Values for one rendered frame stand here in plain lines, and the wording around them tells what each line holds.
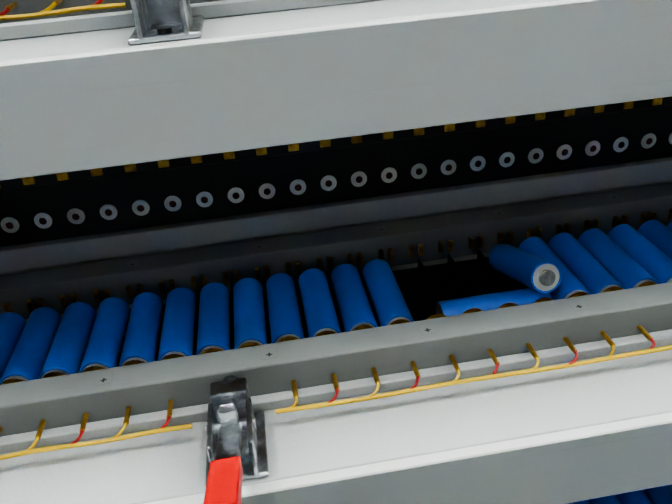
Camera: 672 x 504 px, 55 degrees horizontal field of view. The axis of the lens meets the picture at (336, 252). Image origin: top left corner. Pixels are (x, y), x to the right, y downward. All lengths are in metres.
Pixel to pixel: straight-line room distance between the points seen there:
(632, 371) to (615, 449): 0.05
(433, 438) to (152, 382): 0.14
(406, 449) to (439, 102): 0.16
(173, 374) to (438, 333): 0.13
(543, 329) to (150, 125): 0.22
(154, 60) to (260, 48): 0.04
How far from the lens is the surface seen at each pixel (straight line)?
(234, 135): 0.27
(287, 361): 0.33
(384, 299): 0.37
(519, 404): 0.34
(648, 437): 0.35
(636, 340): 0.38
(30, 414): 0.35
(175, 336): 0.37
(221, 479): 0.26
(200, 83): 0.27
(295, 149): 0.42
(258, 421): 0.33
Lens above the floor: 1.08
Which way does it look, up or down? 11 degrees down
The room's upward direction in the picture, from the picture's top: 7 degrees counter-clockwise
